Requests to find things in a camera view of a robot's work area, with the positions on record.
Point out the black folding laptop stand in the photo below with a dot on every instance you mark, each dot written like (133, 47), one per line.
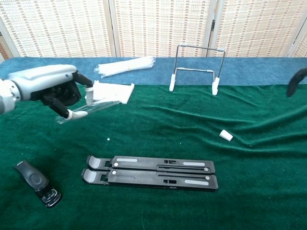
(144, 182)

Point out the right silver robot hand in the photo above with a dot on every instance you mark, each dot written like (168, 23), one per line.
(296, 79)

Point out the bundle of white zip ties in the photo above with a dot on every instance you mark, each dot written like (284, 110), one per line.
(120, 67)

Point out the white plastic tray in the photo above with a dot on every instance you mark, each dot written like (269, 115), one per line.
(115, 92)

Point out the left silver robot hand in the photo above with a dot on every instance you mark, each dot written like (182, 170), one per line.
(48, 79)

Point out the small white cap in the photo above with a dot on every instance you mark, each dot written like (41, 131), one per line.
(226, 135)

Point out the woven bamboo screen panel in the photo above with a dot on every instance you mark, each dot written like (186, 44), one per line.
(259, 24)
(60, 26)
(160, 24)
(302, 49)
(2, 49)

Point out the black stapler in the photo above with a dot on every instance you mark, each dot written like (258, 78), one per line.
(33, 178)

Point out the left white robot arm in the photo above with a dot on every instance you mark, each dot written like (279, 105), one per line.
(7, 95)

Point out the green velvet cloth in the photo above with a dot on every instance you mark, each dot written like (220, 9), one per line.
(168, 119)

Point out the blue table cloth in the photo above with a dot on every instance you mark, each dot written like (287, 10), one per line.
(144, 72)

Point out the clear plastic tube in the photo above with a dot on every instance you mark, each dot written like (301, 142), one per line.
(100, 106)

